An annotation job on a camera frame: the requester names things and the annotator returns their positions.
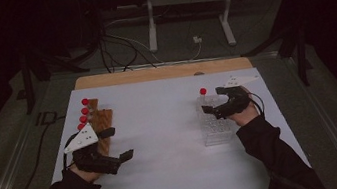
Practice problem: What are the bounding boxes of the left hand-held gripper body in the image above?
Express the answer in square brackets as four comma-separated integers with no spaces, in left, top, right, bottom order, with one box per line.
[60,119,124,182]

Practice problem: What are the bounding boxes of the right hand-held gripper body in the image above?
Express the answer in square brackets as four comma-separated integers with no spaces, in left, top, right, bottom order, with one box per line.
[209,72,265,122]

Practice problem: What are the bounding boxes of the wooden test tube rack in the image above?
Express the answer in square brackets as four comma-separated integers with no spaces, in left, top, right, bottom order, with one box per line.
[84,95,120,159]

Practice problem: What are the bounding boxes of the clear plastic test tube rack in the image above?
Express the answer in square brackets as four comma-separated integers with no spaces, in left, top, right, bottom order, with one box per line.
[194,92,237,148]

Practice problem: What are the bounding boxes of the person's right hand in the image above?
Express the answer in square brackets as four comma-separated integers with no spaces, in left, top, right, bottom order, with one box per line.
[222,83,263,130]

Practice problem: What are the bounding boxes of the person's left hand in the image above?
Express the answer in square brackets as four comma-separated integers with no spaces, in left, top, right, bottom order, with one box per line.
[69,159,107,187]

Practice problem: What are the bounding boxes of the white table mat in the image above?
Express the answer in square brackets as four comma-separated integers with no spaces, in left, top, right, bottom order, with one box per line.
[38,56,315,189]

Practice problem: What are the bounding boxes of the black stand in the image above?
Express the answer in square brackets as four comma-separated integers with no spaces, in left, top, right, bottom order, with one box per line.
[232,0,318,96]
[9,35,96,117]

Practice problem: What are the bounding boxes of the white metal stand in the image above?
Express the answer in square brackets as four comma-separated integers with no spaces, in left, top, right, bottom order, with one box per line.
[141,0,248,59]

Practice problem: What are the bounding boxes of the right hand-held gripper cable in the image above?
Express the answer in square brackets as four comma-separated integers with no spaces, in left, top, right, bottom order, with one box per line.
[246,90,267,121]

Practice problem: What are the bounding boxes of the black floor cable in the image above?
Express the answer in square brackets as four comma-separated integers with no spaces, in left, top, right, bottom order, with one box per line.
[0,114,77,189]

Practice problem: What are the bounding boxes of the white cable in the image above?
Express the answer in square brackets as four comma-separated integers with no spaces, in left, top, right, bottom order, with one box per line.
[104,7,205,73]

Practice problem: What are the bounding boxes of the black cable bundle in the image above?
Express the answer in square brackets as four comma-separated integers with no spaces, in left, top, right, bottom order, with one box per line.
[95,19,158,77]

